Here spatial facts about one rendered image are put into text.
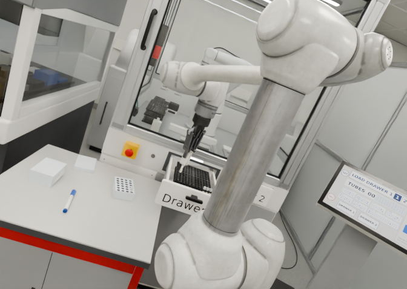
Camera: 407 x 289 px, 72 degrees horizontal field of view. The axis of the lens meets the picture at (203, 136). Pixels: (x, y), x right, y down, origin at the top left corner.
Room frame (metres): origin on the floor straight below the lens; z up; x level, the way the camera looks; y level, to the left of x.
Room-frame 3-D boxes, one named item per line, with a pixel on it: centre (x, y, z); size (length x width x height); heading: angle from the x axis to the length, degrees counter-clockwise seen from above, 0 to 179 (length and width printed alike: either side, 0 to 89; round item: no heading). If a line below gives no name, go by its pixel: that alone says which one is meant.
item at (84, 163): (1.20, 0.47, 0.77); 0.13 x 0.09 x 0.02; 21
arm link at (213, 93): (1.15, 0.04, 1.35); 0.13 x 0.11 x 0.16; 124
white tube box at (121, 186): (1.11, 0.24, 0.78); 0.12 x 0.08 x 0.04; 25
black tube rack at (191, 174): (1.26, -0.03, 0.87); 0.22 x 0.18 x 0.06; 8
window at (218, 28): (1.41, -0.05, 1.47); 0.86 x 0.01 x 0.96; 98
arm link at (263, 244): (0.75, -0.28, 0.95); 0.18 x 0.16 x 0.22; 125
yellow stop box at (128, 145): (1.31, 0.31, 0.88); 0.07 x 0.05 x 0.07; 98
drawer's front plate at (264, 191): (1.42, -0.32, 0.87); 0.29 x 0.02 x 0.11; 98
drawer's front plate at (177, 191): (1.06, -0.06, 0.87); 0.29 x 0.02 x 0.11; 98
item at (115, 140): (1.86, 0.02, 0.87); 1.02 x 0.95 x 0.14; 98
